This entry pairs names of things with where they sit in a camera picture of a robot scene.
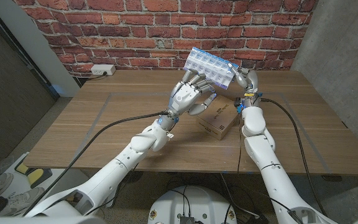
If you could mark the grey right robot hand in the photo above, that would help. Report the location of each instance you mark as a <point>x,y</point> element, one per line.
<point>249,79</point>

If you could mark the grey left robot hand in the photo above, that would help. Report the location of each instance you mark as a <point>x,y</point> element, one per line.
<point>186,95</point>

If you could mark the brown cardboard packing box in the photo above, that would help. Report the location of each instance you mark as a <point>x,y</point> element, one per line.
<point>217,119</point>

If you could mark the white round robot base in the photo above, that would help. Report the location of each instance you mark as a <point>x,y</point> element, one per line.
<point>191,202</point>

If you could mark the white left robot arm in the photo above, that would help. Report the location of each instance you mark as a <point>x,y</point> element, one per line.
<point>104,180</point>

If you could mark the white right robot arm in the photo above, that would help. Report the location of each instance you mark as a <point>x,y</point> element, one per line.
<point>275,177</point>

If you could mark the grey finned box on base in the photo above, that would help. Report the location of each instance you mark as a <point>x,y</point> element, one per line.
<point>186,220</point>

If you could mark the white power strip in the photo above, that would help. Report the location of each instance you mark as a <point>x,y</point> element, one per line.
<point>102,69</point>

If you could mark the red brick printed backdrop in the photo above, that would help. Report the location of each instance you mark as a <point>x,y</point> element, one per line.
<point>104,31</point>

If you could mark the white table leg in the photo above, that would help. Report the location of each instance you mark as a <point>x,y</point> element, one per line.
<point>112,199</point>

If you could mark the yellow and black floor pad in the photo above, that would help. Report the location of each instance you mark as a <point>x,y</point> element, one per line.
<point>33,175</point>

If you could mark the white robot chest shell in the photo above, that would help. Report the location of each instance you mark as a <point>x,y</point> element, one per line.
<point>42,220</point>

